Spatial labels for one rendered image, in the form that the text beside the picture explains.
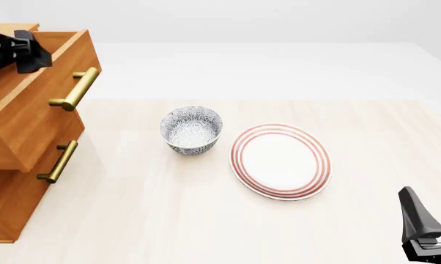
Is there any wooden drawer with long handle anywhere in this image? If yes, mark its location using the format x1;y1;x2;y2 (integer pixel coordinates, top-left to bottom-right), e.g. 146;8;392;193
0;29;103;174

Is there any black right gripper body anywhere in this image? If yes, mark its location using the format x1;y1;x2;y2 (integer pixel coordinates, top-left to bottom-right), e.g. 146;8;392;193
401;235;441;264

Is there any white plate with red rings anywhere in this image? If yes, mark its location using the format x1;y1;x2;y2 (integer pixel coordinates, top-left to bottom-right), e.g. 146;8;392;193
229;122;333;202

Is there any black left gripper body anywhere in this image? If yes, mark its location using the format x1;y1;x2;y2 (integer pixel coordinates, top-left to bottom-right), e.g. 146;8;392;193
9;37;34;59

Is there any blue-white patterned bowl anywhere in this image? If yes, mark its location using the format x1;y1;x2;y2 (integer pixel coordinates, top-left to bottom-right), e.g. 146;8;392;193
158;105;224;156

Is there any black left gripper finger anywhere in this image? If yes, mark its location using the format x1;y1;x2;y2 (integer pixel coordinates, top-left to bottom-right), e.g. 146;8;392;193
15;40;53;75

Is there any wooden cabinet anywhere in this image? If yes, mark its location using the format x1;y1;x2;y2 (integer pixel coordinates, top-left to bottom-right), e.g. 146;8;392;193
0;22;86;244

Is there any short brass drawer handle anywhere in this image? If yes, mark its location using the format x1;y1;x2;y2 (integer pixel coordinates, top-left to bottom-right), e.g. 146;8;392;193
36;139;79;185

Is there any long brass drawer handle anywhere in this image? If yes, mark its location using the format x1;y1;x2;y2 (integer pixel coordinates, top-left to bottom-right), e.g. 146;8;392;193
48;66;100;112

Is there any wooden drawer with short handle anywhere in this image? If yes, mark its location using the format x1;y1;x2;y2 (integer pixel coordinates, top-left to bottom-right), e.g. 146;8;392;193
13;109;86;243

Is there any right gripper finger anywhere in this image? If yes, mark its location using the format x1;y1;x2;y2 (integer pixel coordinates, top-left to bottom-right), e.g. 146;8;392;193
397;186;441;244

